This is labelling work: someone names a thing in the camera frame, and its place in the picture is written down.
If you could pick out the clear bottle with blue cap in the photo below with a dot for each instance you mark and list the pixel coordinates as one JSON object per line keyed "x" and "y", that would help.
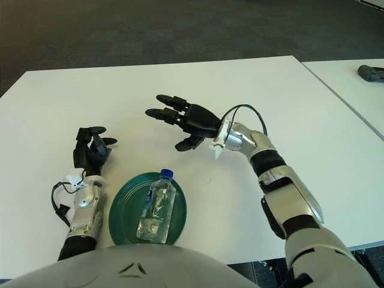
{"x": 157, "y": 207}

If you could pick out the black table leg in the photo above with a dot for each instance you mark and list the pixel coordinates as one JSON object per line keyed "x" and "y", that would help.
{"x": 276, "y": 270}

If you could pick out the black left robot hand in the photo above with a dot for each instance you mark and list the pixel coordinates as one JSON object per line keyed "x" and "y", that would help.
{"x": 87, "y": 156}

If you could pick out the green round plate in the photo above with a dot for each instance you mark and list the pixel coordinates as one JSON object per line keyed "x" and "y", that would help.
{"x": 126, "y": 210}

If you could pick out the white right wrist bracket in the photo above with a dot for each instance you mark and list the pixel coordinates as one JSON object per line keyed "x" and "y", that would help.
{"x": 218, "y": 147}

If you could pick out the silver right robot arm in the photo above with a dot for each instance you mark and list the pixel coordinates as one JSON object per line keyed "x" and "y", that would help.
{"x": 285, "y": 186}

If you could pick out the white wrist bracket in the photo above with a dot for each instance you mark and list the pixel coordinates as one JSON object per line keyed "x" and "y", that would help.
{"x": 75, "y": 177}
{"x": 218, "y": 147}

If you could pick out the dark grey handheld controller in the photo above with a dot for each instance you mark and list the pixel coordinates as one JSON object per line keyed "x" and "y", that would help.
{"x": 370, "y": 73}

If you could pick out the grey robot torso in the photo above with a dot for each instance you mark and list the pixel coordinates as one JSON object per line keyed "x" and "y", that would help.
{"x": 120, "y": 270}

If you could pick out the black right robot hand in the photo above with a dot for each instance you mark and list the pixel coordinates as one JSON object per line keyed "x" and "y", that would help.
{"x": 201, "y": 120}

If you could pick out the black table base frame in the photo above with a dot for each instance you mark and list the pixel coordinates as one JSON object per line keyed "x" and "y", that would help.
{"x": 366, "y": 258}

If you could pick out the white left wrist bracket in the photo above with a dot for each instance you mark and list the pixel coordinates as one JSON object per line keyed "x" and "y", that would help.
{"x": 75, "y": 177}

